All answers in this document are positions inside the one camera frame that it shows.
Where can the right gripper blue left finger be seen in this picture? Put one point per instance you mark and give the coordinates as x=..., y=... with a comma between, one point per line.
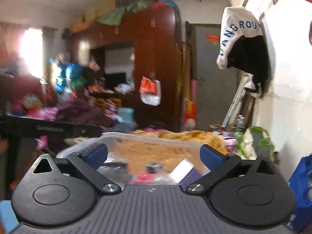
x=96, y=156

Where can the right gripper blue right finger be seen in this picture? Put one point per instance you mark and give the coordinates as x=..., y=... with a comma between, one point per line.
x=210, y=157

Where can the purple lid brown box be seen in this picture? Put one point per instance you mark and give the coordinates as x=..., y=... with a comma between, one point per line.
x=185, y=173

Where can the green and white tote bag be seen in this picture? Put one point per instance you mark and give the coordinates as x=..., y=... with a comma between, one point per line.
x=253, y=143

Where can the white plastic laundry basket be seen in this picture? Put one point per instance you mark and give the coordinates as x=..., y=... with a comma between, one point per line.
x=139, y=151

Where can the yellow floral blanket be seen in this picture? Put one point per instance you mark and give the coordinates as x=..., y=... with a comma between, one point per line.
x=217, y=142

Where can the pile of dark clothes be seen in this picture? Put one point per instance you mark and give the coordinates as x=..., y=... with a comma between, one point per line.
x=82, y=113

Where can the grey metal door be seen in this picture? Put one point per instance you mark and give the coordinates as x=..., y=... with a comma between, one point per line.
x=215, y=87

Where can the black television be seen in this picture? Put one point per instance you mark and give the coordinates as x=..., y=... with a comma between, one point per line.
x=113, y=80

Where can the dark red wooden wardrobe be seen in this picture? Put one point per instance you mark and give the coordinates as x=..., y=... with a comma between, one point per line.
x=155, y=35

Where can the red and white plastic bag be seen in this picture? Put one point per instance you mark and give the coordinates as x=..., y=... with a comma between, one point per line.
x=150, y=91

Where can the metal crutches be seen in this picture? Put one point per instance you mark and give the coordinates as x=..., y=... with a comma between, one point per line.
x=237, y=98

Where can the blue shopping bag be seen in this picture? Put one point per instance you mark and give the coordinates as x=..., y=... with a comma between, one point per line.
x=300, y=184

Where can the white hoodie with blue letters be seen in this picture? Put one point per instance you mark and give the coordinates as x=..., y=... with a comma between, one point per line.
x=236, y=22

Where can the green cloth on wardrobe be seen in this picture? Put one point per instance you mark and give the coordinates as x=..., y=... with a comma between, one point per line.
x=115, y=17

